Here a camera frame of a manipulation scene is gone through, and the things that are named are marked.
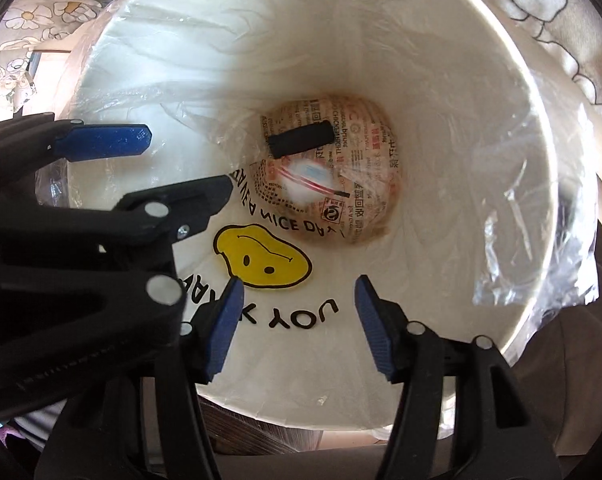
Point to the person's right leg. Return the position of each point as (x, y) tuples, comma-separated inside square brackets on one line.
[(576, 370)]

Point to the black cylinder piece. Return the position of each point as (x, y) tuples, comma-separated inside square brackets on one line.
[(301, 139)]

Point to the red white wrapper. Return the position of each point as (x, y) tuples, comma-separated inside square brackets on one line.
[(306, 181)]

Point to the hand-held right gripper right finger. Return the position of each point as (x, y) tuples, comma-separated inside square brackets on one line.
[(376, 332)]

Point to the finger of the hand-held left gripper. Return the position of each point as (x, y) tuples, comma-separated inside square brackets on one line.
[(103, 141), (181, 205)]

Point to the floral bedsheet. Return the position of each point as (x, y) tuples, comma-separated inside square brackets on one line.
[(531, 0)]

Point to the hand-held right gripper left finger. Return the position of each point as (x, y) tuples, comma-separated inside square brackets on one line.
[(225, 332)]

